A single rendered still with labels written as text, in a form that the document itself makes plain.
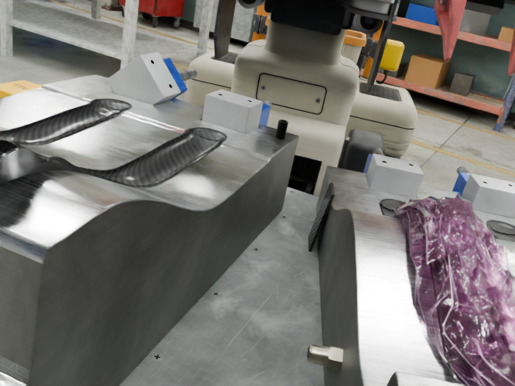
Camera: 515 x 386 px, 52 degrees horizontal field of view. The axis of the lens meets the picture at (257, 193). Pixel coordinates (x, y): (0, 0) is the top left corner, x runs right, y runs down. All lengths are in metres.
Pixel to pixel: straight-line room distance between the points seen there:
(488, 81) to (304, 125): 4.98
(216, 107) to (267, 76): 0.41
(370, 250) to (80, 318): 0.19
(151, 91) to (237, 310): 0.26
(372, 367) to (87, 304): 0.15
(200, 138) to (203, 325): 0.19
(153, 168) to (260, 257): 0.13
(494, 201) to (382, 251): 0.26
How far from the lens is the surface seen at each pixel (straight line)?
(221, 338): 0.39
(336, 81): 0.93
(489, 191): 0.59
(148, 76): 0.57
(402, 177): 0.56
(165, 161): 0.46
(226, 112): 0.53
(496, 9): 0.67
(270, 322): 0.42
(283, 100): 0.95
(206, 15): 4.45
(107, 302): 0.29
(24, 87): 0.78
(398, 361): 0.30
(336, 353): 0.34
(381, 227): 0.38
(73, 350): 0.28
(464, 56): 5.86
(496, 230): 0.57
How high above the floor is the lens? 1.05
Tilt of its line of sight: 24 degrees down
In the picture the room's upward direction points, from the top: 12 degrees clockwise
